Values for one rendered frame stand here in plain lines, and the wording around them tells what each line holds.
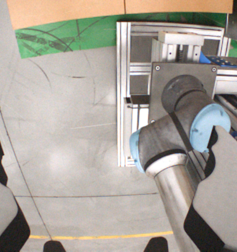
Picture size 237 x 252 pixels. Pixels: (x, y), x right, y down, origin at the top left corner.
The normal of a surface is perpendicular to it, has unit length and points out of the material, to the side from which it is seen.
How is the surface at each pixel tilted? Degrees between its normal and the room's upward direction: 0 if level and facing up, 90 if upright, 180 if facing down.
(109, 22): 0
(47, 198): 0
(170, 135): 44
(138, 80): 0
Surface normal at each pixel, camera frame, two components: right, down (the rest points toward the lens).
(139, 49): 0.05, 0.52
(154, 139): -0.39, -0.51
